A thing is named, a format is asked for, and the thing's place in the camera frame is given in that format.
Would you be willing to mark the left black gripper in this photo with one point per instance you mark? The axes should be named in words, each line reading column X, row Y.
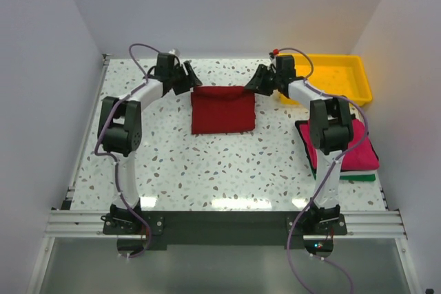
column 194, row 81

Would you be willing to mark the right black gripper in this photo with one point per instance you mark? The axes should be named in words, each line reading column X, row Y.
column 257, row 83

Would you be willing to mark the dark red t shirt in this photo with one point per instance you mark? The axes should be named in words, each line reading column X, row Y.
column 222, row 110

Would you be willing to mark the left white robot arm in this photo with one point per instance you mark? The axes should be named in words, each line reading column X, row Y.
column 120, row 135

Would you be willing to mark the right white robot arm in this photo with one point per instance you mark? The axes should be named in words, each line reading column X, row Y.
column 330, row 131

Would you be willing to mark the yellow plastic tray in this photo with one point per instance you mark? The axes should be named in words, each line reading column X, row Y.
column 336, row 74

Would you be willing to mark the folded pink t shirt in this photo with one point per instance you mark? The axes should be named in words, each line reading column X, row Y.
column 361, row 149

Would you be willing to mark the folded green t shirt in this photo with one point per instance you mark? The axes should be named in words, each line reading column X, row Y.
column 358, row 176

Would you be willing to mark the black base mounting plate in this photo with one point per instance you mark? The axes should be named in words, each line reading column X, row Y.
column 157, row 230

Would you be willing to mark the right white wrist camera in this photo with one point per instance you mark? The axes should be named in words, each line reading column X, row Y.
column 273, row 56

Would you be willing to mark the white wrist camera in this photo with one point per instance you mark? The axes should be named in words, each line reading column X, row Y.
column 175, row 52
column 273, row 56

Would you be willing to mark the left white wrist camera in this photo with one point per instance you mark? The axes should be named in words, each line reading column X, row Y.
column 175, row 52

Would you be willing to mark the aluminium frame rail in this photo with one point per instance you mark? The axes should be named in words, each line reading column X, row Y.
column 63, row 223

